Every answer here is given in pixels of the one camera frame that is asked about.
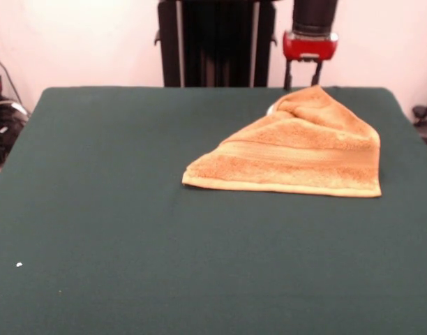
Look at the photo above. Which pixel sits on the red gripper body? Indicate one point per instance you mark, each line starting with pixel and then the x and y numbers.
pixel 309 47

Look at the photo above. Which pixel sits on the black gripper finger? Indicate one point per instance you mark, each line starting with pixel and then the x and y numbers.
pixel 316 74
pixel 288 75

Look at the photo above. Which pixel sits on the tan terry towel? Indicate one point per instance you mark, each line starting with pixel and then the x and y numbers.
pixel 297 153

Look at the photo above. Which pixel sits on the dark green table cloth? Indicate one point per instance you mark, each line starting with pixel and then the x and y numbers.
pixel 95 209

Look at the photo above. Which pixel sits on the small white crumb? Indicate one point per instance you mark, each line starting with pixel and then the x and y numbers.
pixel 19 264

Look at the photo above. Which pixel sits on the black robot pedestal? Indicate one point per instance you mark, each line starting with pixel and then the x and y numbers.
pixel 217 42

